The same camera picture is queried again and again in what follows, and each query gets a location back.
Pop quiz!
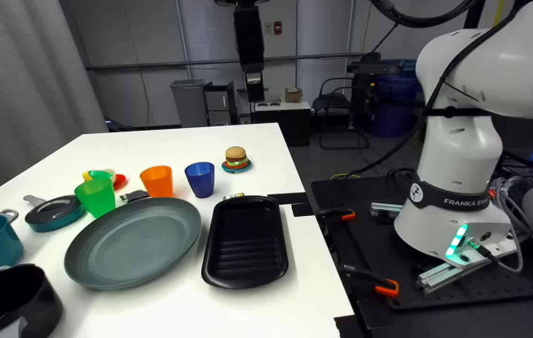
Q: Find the small blue toy plate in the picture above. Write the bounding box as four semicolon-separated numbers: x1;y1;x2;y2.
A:
220;157;254;174

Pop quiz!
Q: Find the grey-green round plate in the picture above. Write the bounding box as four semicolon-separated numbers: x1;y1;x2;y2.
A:
64;197;205;292

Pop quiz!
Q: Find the black equipment rack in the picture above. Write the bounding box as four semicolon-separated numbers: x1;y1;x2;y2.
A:
348;52;410;120

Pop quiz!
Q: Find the grey waste bin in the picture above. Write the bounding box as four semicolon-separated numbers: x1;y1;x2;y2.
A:
169;78;209;127

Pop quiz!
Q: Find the toy hamburger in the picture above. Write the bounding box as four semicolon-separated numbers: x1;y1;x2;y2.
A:
224;144;250;168

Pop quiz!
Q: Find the orange plastic cup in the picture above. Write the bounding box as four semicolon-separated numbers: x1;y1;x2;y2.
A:
139;163;175;199

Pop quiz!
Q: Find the black flat table bracket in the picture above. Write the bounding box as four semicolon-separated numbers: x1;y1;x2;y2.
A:
267;191;314;217

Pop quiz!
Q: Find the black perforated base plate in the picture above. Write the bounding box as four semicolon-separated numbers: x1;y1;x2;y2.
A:
310;174;533;315

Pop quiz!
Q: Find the aluminium extrusion bar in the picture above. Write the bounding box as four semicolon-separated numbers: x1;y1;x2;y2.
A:
415;247;522;292

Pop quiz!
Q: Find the dark grey cabinet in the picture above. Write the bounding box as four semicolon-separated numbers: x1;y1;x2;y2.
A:
203;80;241;125

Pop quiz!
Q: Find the blue plastic barrel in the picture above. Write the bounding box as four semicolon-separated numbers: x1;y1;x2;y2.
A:
367;61;423;138

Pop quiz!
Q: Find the black side table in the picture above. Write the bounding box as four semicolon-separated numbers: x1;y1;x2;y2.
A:
250;99;314;148

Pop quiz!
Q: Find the black rectangular tray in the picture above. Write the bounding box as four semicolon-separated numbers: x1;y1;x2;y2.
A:
201;193;291;291

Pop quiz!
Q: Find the green plastic cup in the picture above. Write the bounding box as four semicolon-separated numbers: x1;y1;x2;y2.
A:
74;176;119;219

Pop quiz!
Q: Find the black metal chair frame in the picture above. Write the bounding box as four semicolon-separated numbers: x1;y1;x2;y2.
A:
312;75;370;152

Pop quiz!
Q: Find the small cardboard box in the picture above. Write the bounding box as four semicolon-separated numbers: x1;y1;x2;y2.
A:
284;86;305;105

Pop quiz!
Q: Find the black clamp orange handle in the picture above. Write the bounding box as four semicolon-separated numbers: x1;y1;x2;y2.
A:
340;260;402;300
316;206;359;229

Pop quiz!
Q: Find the blue plastic cup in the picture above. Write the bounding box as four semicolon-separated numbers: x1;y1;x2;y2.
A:
185;159;216;199

